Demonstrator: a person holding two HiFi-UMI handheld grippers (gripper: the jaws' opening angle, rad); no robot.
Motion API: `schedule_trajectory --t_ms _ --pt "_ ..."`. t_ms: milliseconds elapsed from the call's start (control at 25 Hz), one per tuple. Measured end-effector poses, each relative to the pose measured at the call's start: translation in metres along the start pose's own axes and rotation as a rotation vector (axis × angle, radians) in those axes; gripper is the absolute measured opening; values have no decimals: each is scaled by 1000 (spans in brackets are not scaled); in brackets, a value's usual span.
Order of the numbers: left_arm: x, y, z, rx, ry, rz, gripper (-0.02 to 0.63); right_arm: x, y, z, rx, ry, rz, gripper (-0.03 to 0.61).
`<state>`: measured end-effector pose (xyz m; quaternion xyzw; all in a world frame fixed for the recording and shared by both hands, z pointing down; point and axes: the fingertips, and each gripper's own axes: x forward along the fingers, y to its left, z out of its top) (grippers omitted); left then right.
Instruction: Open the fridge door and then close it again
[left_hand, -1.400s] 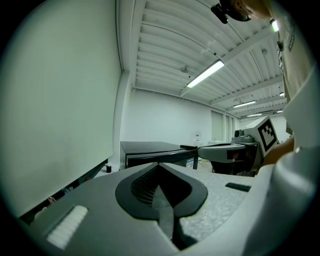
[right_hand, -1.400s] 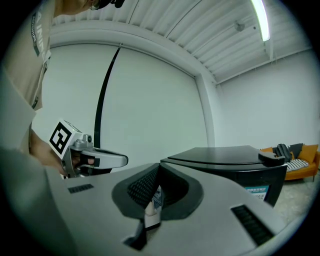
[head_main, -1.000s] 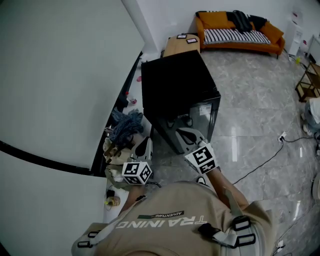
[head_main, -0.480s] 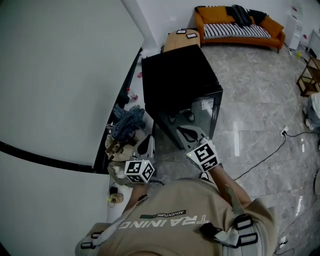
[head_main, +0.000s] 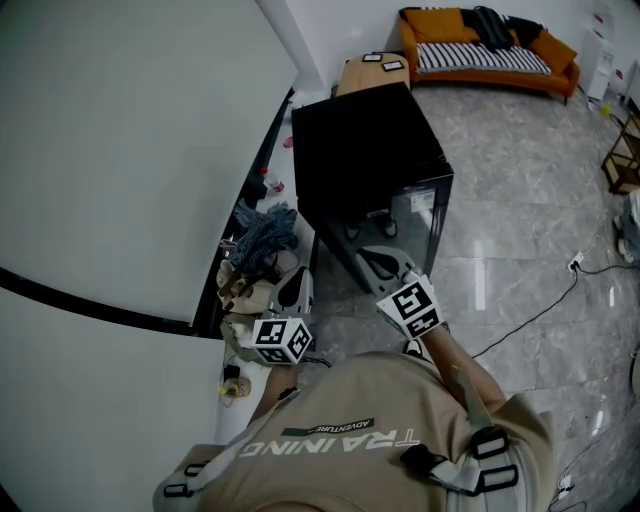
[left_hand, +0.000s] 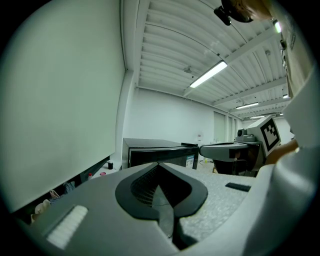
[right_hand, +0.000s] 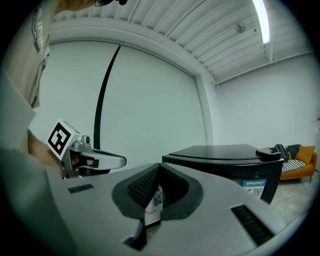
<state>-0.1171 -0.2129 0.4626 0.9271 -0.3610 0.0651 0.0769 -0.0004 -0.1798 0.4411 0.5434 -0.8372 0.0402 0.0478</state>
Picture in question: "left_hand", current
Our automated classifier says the black head-worn camera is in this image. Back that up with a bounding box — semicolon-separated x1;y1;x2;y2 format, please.
213;0;255;27

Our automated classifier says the black mini fridge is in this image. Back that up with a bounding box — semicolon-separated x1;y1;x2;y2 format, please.
121;137;200;170

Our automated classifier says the white roller blind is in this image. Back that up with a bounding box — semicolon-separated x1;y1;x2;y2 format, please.
0;0;126;213

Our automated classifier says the person's right forearm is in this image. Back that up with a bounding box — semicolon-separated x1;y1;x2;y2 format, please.
264;138;300;166

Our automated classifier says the beige printed t-shirt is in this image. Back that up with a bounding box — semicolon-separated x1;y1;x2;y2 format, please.
246;9;320;256

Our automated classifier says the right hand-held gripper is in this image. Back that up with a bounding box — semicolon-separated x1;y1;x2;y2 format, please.
199;115;282;177

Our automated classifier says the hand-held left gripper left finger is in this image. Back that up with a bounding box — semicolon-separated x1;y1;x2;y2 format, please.
31;162;180;256

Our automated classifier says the white ledge with black edge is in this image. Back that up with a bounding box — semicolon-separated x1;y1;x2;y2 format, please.
49;159;124;196

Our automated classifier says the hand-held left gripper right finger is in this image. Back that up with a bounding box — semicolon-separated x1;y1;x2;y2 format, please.
159;162;256;251

